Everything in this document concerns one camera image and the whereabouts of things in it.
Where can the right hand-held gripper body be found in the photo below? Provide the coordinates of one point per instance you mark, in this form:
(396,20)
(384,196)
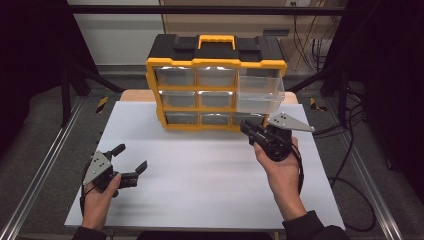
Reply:
(276,140)

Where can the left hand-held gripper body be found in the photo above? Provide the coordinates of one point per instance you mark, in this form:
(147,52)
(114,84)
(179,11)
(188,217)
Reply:
(96,166)

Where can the yellow black organizer case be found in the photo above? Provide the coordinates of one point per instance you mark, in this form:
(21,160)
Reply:
(216,51)

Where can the person's left hand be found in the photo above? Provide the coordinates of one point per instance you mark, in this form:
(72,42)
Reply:
(98,203)

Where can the person's right hand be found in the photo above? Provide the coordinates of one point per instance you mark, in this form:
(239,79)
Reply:
(283,176)

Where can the grid of clear drawers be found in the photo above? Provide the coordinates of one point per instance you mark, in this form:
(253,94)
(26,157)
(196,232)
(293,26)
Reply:
(215,100)

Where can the black metal stand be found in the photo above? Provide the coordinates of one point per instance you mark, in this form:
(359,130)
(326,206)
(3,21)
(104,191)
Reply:
(65,100)
(342,100)

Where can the white cabinet panel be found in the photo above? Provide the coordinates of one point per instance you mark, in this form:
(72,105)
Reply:
(116,36)

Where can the black curtain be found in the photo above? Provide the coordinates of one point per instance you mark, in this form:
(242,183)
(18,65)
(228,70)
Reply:
(390,66)
(30,50)

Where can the aluminium frame rail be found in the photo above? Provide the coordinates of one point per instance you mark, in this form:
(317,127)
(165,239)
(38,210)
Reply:
(382,216)
(43,166)

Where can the black overhead frame beam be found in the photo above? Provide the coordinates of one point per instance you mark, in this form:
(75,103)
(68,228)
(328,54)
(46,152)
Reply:
(200,10)

